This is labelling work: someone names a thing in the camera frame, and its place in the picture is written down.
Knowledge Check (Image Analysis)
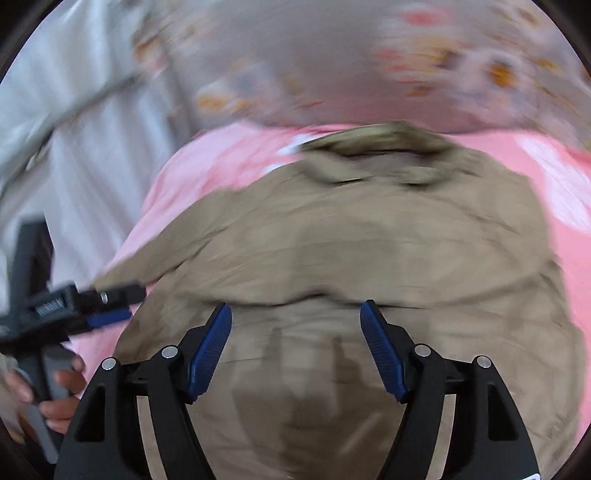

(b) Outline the khaki quilted jacket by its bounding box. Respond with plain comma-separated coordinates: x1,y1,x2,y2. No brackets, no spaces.
95,123,586,479

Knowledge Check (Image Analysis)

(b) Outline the person's left hand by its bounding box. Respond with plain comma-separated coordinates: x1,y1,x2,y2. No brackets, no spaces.
3,352,89,435

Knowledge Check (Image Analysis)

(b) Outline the white satin curtain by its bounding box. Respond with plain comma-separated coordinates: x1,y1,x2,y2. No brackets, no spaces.
1,1,187,285

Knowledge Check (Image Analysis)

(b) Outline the grey floral quilt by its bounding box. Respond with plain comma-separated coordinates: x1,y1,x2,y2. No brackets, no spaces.
124,1,590,148

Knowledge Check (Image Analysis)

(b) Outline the grey metal rail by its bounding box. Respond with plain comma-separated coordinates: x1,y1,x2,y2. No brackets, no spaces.
1,73,140,192

